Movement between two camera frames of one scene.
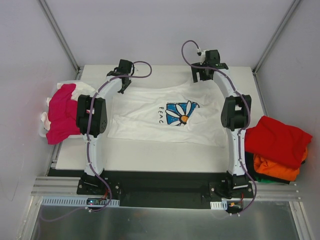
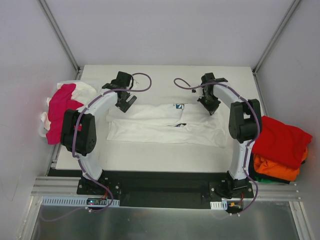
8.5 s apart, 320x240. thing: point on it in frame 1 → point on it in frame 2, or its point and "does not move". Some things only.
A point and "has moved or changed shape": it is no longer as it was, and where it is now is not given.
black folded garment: [250, 166] does not move
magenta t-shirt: [62, 115] does not move
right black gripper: [200, 72] → [210, 101]
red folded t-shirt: [283, 144] does not move
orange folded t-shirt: [264, 166] does not move
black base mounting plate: [164, 189] does not move
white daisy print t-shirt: [186, 112] has moved or changed shape
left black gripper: [125, 81] → [125, 101]
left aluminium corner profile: [62, 38] does not move
